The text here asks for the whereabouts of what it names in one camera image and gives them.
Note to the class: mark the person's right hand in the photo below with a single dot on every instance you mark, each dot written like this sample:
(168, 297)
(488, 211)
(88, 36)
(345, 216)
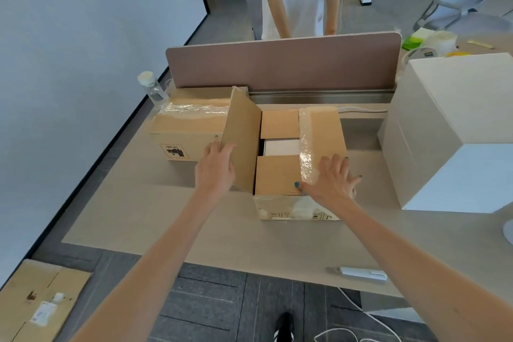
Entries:
(332, 183)

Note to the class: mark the person's left hand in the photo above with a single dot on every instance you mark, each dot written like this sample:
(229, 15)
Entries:
(214, 173)

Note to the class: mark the brown cardboard box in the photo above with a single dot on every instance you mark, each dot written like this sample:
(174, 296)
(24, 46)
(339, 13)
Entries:
(28, 297)
(244, 137)
(188, 133)

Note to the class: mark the white box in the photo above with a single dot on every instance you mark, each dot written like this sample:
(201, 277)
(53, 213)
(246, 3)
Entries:
(282, 147)
(469, 93)
(390, 157)

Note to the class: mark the white utility knife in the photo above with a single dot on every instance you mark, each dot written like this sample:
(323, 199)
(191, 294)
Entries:
(360, 273)

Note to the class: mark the person's left forearm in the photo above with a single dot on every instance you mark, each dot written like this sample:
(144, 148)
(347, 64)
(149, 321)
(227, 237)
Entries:
(148, 277)

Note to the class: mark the person's right forearm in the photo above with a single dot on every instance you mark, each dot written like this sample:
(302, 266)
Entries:
(433, 273)

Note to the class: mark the clear bottle white cap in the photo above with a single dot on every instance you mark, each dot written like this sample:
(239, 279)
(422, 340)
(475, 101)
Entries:
(154, 89)

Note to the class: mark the mauve desk divider panel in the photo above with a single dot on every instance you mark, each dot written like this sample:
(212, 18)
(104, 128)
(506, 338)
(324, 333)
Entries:
(280, 61)

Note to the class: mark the black striped shoe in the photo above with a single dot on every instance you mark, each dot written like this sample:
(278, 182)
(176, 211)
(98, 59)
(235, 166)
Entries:
(283, 327)

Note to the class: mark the white tape roll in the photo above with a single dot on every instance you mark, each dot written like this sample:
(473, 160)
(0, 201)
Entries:
(419, 53)

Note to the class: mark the green tissue pack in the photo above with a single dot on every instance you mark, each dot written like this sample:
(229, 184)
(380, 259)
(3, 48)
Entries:
(414, 41)

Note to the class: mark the white plastic tub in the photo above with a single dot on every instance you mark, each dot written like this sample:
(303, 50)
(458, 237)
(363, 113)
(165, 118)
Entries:
(443, 43)

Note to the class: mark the yellow lid jar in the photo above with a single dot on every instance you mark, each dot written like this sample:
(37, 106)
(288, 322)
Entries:
(458, 54)

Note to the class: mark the white handheld controller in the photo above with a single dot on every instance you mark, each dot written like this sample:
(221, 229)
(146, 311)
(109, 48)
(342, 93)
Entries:
(508, 232)

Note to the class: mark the small yellow packet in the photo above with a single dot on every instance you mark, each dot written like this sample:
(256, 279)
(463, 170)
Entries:
(481, 44)

